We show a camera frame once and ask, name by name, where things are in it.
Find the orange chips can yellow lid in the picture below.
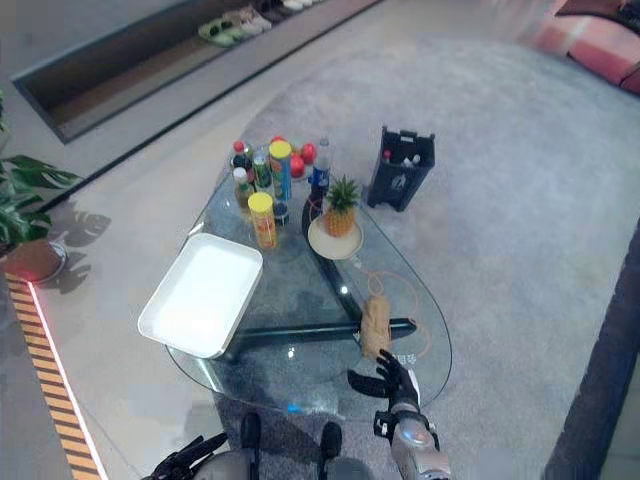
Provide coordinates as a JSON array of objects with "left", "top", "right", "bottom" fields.
[{"left": 247, "top": 192, "right": 278, "bottom": 250}]

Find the white rectangular tray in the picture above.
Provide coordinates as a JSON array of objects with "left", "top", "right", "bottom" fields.
[{"left": 137, "top": 232, "right": 265, "bottom": 359}]

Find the dark left robot foot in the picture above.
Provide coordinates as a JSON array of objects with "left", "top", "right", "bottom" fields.
[{"left": 239, "top": 411, "right": 264, "bottom": 452}]

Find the yellow drink bottle white cap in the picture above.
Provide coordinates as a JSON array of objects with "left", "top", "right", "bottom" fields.
[{"left": 232, "top": 167, "right": 257, "bottom": 210}]

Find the dark sauce bottle red cap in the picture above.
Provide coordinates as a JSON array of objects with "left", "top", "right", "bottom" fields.
[{"left": 231, "top": 140, "right": 254, "bottom": 174}]

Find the silver robot leg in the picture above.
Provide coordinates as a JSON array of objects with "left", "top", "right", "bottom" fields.
[
  {"left": 322, "top": 455, "right": 381, "bottom": 480},
  {"left": 192, "top": 448, "right": 254, "bottom": 480}
]

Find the dark robot foot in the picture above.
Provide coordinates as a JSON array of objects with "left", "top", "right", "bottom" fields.
[
  {"left": 319, "top": 421, "right": 344, "bottom": 459},
  {"left": 239, "top": 411, "right": 264, "bottom": 452}
]

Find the pineapple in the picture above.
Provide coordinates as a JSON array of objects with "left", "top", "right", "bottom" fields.
[{"left": 323, "top": 175, "right": 361, "bottom": 239}]

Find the pink sofa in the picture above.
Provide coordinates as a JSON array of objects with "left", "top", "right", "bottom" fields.
[{"left": 528, "top": 9, "right": 640, "bottom": 97}]

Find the yellow black hazard strip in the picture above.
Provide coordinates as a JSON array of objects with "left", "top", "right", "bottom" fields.
[{"left": 3, "top": 272, "right": 110, "bottom": 480}]

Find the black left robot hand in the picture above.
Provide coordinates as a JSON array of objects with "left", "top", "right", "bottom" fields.
[{"left": 149, "top": 432, "right": 229, "bottom": 480}]

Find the green drink can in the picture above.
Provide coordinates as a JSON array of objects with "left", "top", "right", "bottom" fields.
[{"left": 252, "top": 149, "right": 274, "bottom": 192}]

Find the beige round plate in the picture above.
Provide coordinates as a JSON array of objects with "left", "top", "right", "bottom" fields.
[{"left": 306, "top": 218, "right": 365, "bottom": 260}]

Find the silver left robot leg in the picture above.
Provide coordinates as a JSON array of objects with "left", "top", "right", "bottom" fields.
[{"left": 192, "top": 448, "right": 254, "bottom": 480}]

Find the green leafy plant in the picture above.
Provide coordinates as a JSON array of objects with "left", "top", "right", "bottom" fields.
[{"left": 0, "top": 89, "right": 84, "bottom": 251}]

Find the orange cable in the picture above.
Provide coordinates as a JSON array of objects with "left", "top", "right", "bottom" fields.
[{"left": 349, "top": 254, "right": 434, "bottom": 352}]

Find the tan rolled cloth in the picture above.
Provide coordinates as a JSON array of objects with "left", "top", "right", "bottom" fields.
[{"left": 359, "top": 294, "right": 392, "bottom": 359}]

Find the silver right robot leg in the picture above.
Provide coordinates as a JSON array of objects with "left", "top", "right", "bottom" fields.
[{"left": 322, "top": 455, "right": 381, "bottom": 480}]

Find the black plastic basket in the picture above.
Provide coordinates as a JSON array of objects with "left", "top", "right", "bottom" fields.
[{"left": 366, "top": 125, "right": 437, "bottom": 213}]

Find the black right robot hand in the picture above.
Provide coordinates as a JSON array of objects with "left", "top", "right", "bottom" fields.
[{"left": 347, "top": 349, "right": 422, "bottom": 407}]

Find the dark right robot foot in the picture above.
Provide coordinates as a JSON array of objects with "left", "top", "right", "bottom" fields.
[{"left": 319, "top": 421, "right": 344, "bottom": 459}]

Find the blue cola bottle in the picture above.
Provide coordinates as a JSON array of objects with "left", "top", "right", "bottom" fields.
[{"left": 309, "top": 138, "right": 334, "bottom": 197}]

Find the brown plant pot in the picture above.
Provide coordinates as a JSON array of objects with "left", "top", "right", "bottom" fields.
[{"left": 0, "top": 238, "right": 69, "bottom": 287}]

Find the green chips can yellow lid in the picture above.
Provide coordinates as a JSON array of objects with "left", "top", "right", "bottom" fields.
[{"left": 268, "top": 139, "right": 294, "bottom": 202}]

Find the grey carpet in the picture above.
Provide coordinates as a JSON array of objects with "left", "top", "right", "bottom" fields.
[{"left": 209, "top": 34, "right": 640, "bottom": 480}]

